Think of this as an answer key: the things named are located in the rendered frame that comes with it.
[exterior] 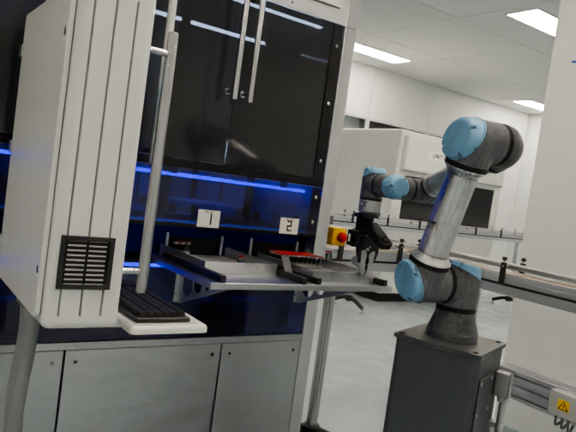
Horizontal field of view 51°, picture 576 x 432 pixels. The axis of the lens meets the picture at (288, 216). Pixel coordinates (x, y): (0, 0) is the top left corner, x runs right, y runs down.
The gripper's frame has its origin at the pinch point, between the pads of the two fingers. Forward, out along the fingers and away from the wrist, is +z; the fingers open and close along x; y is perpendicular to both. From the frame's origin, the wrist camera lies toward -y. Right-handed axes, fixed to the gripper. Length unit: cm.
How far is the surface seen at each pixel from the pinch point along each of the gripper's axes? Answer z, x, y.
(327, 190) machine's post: -25.6, -9.1, 36.8
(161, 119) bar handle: -37, 85, -17
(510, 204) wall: -44, -784, 496
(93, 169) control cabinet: -23, 99, -18
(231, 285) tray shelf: 4, 53, -3
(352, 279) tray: 2.3, 3.4, 1.5
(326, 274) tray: 1.1, 15.0, 1.5
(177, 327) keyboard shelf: 12, 75, -18
